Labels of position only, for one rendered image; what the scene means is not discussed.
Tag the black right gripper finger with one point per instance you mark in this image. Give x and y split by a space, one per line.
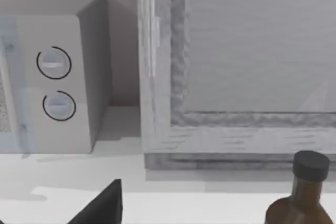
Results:
107 205

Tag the pale round microwave knob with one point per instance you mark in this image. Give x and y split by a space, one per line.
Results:
53 62
59 106

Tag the pale microwave oven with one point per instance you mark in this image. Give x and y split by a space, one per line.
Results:
52 82

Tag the brown bottle with black cap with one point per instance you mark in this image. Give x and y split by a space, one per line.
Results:
302 203

